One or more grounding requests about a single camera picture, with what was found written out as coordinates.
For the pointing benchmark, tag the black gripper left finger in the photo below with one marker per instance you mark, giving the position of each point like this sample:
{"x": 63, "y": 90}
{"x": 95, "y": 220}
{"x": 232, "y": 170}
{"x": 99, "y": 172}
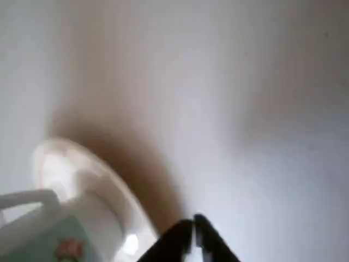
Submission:
{"x": 174, "y": 243}

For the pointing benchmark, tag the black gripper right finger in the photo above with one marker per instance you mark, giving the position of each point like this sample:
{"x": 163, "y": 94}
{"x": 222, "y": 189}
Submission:
{"x": 212, "y": 243}

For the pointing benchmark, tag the white ceramic mug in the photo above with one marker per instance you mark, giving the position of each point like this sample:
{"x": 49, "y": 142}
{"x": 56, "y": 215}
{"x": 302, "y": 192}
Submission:
{"x": 68, "y": 232}

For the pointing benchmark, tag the white saucer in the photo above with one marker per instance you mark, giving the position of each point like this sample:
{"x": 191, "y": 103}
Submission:
{"x": 98, "y": 196}

